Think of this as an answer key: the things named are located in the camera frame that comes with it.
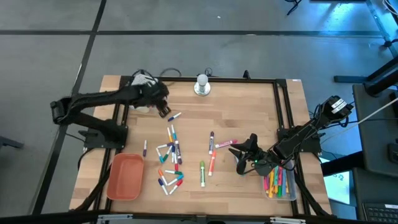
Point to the thin purple whiteboard marker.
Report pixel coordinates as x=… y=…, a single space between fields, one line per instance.
x=165 y=145

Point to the white plastic bin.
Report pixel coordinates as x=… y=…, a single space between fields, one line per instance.
x=141 y=109

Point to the thin yellow whiteboard marker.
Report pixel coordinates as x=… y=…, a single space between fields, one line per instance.
x=169 y=134

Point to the thin dark blue whiteboard marker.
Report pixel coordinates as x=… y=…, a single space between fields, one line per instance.
x=174 y=116

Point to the silver frame bracket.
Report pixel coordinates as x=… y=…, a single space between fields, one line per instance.
x=115 y=217
x=287 y=220

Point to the grey desk with keyboard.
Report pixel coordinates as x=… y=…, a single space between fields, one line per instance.
x=373 y=189

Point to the green highlighter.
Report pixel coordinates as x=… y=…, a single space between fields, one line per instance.
x=280 y=192

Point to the black keyboard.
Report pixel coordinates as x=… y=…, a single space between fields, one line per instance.
x=381 y=214

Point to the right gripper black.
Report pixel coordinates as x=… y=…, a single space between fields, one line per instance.
x=264 y=161

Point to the black chair base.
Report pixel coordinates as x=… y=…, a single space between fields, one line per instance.
x=9 y=143

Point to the black frame clamp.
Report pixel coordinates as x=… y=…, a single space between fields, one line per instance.
x=246 y=74

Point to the teal highlighter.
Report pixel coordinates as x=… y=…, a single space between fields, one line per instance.
x=276 y=174

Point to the black desk crossbar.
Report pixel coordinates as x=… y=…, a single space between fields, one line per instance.
x=342 y=163

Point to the white corner label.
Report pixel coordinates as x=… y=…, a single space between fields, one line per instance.
x=297 y=80

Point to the thick green whiteboard marker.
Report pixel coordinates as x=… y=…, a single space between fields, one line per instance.
x=202 y=174

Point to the small purple pen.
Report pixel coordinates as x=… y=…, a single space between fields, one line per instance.
x=145 y=148

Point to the orange plastic bin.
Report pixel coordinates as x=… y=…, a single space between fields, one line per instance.
x=124 y=177

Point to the thin red whiteboard marker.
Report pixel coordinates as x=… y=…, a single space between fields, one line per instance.
x=176 y=162
x=176 y=186

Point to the thin green whiteboard marker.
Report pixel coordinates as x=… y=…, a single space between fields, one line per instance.
x=173 y=172
x=168 y=153

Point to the thick pink whiteboard marker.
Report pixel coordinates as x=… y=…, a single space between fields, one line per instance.
x=226 y=143

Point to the red highlighter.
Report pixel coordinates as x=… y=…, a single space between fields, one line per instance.
x=279 y=175

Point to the thin orange whiteboard marker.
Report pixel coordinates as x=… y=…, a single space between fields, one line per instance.
x=162 y=176

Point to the blue highlighter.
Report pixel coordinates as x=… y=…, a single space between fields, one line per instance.
x=284 y=183

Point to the thin light blue whiteboard marker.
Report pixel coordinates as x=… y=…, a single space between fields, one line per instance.
x=173 y=132

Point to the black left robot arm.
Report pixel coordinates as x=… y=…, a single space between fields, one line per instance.
x=93 y=98

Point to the thick orange whiteboard marker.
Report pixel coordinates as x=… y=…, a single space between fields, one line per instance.
x=212 y=163

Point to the yellow highlighter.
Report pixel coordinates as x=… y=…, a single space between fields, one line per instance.
x=287 y=187
x=271 y=186

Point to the thin teal whiteboard marker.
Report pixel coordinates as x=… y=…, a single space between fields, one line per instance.
x=160 y=155
x=175 y=180

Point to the thick purple whiteboard marker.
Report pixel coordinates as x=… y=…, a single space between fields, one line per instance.
x=211 y=142
x=178 y=152

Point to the black stand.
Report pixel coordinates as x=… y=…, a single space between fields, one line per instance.
x=388 y=43

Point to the chrome desk lamp white bulb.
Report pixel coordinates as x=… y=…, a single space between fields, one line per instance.
x=202 y=88

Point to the clear plastic bin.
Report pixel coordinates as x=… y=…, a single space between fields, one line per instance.
x=292 y=193

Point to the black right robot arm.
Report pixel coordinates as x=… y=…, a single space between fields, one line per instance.
x=311 y=130

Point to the white sheet with scribble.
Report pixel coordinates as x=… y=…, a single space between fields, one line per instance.
x=337 y=189

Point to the black desk leg beam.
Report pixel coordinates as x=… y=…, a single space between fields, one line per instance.
x=382 y=73

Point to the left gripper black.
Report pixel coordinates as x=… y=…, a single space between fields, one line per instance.
x=154 y=93

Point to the pink highlighter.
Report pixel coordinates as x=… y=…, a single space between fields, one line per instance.
x=265 y=184

